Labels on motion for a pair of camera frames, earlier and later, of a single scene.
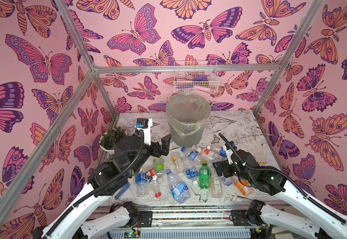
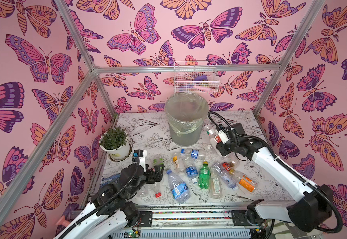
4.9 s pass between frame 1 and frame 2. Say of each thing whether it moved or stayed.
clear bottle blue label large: stayed
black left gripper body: moved
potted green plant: stayed
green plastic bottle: stayed
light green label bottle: stayed
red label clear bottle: moved
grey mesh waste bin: stayed
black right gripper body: moved
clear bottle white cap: stayed
